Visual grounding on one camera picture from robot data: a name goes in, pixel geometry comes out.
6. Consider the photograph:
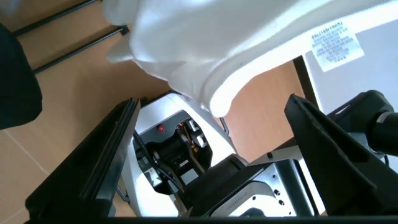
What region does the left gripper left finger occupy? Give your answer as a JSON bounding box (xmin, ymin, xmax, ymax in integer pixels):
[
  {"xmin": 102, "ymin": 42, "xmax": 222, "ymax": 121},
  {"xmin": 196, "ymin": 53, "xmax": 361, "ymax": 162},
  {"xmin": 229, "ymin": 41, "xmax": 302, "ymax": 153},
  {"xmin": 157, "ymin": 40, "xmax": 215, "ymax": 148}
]
[{"xmin": 24, "ymin": 97, "xmax": 141, "ymax": 218}]

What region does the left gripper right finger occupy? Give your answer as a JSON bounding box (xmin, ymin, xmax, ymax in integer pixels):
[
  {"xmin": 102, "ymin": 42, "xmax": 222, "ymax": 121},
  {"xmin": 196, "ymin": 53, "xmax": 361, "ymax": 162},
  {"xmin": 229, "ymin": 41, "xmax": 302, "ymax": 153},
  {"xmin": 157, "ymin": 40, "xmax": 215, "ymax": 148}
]
[{"xmin": 284, "ymin": 94, "xmax": 398, "ymax": 217}]

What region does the black garment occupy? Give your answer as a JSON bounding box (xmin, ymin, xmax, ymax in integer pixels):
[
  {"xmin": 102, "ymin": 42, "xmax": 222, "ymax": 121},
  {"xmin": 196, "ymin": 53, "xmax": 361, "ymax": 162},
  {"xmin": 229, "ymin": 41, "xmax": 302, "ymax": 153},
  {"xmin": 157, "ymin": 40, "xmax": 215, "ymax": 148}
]
[{"xmin": 0, "ymin": 23, "xmax": 43, "ymax": 131}]

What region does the white garment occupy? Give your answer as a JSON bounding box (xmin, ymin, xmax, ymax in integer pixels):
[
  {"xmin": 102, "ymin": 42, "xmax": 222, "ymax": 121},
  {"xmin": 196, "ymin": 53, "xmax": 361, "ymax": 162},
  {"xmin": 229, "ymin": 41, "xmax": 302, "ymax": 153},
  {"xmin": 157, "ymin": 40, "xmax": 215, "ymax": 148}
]
[{"xmin": 102, "ymin": 0, "xmax": 398, "ymax": 118}]

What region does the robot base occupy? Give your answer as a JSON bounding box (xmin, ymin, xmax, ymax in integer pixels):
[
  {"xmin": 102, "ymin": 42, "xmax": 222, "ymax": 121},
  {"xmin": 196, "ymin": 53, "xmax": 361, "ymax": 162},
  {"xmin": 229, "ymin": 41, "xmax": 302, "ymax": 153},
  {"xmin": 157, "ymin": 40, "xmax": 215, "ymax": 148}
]
[{"xmin": 116, "ymin": 91, "xmax": 327, "ymax": 218}]

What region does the black clothes rack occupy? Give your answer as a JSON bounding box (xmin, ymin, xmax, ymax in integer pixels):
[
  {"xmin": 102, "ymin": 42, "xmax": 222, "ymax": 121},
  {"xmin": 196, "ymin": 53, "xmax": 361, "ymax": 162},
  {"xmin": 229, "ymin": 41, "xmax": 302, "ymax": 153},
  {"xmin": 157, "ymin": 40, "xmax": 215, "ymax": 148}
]
[{"xmin": 11, "ymin": 0, "xmax": 130, "ymax": 75}]

